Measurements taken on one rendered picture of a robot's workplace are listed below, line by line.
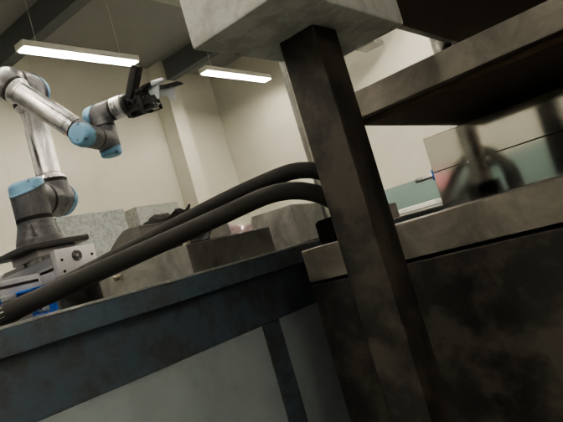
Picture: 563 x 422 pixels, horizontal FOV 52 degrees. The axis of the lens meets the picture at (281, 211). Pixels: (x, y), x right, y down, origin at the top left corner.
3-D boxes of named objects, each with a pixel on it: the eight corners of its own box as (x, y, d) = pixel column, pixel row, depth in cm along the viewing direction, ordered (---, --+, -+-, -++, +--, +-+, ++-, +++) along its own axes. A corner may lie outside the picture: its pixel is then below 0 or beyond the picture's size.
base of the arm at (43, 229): (8, 254, 192) (2, 226, 193) (51, 247, 203) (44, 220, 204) (29, 244, 182) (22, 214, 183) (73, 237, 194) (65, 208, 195)
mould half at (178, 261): (63, 313, 144) (49, 260, 145) (146, 290, 165) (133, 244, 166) (193, 274, 113) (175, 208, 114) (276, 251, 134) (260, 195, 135)
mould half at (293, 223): (147, 290, 169) (136, 253, 170) (192, 277, 193) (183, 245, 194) (302, 244, 151) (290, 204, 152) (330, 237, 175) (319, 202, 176)
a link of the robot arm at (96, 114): (96, 132, 207) (90, 110, 208) (123, 122, 205) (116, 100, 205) (84, 130, 200) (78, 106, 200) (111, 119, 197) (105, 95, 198)
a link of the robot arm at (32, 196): (7, 223, 189) (-3, 183, 190) (33, 222, 202) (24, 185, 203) (37, 212, 186) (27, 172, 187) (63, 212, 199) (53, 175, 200)
